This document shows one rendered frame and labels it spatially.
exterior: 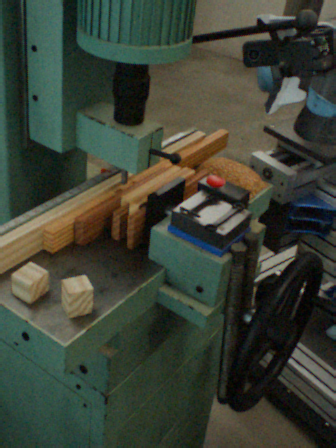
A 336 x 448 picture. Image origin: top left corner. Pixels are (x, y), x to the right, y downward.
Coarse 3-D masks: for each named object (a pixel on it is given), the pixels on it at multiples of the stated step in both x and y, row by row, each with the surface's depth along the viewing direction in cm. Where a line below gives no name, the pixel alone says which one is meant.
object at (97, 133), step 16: (80, 112) 102; (96, 112) 102; (112, 112) 103; (80, 128) 103; (96, 128) 101; (112, 128) 98; (128, 128) 98; (144, 128) 99; (160, 128) 100; (80, 144) 105; (96, 144) 102; (112, 144) 100; (128, 144) 98; (144, 144) 98; (160, 144) 102; (112, 160) 101; (128, 160) 99; (144, 160) 100
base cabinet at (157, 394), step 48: (0, 336) 111; (192, 336) 119; (0, 384) 118; (48, 384) 107; (144, 384) 109; (192, 384) 131; (0, 432) 128; (48, 432) 114; (96, 432) 104; (144, 432) 118; (192, 432) 147
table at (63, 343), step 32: (32, 256) 95; (64, 256) 96; (96, 256) 97; (128, 256) 98; (0, 288) 88; (96, 288) 91; (128, 288) 91; (160, 288) 97; (0, 320) 88; (32, 320) 84; (64, 320) 84; (96, 320) 85; (128, 320) 93; (192, 320) 95; (32, 352) 86; (64, 352) 81
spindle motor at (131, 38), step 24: (96, 0) 84; (120, 0) 81; (144, 0) 82; (168, 0) 83; (192, 0) 87; (96, 24) 85; (120, 24) 84; (144, 24) 83; (168, 24) 85; (192, 24) 90; (96, 48) 86; (120, 48) 85; (144, 48) 85; (168, 48) 86
